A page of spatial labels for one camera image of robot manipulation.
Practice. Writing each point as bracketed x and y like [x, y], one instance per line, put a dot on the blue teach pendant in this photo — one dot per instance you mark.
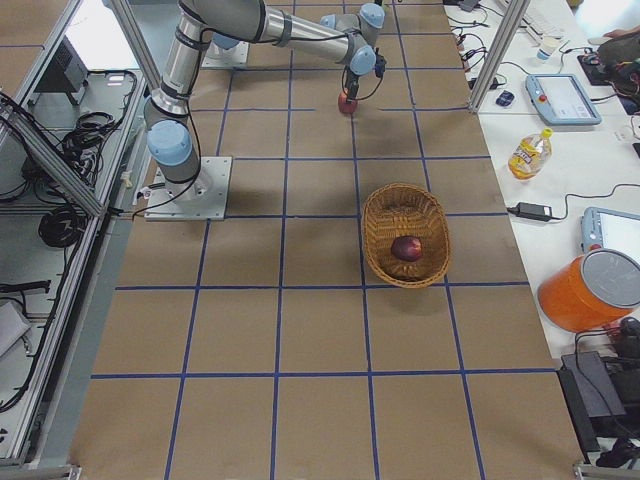
[560, 100]
[610, 229]

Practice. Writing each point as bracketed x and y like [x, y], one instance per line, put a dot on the black power adapter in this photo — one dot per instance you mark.
[531, 211]

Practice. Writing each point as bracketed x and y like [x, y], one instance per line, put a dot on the orange bucket with lid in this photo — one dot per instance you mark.
[594, 290]

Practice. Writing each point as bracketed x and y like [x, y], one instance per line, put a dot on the yellow drink bottle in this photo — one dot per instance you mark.
[531, 155]

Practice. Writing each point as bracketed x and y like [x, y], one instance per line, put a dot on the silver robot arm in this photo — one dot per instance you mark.
[345, 39]
[224, 42]

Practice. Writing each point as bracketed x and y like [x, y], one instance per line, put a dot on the brown wicker basket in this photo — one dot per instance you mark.
[401, 209]

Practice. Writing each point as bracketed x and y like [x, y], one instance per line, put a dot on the dark red apple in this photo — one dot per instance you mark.
[407, 248]

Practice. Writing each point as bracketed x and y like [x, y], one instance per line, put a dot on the red yellow apple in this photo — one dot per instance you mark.
[346, 105]

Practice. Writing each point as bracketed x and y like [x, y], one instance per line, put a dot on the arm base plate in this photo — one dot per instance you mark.
[206, 199]
[227, 56]

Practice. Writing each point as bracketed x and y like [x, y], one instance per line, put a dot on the far blue teach pendant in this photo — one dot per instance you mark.
[560, 100]

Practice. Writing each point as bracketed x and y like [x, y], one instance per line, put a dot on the near blue teach pendant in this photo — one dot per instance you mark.
[610, 229]

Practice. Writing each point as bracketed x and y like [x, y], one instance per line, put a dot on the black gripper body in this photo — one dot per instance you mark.
[351, 81]

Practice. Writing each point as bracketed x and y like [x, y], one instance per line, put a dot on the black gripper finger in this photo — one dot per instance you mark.
[352, 92]

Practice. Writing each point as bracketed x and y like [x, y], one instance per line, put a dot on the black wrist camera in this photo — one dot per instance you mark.
[380, 65]

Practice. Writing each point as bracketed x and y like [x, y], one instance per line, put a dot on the white paper cup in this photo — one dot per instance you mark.
[547, 46]

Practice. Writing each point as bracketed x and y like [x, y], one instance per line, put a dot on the dark blue computer mouse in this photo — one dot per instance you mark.
[505, 99]

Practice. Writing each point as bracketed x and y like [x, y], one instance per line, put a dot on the aluminium frame post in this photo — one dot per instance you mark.
[500, 44]

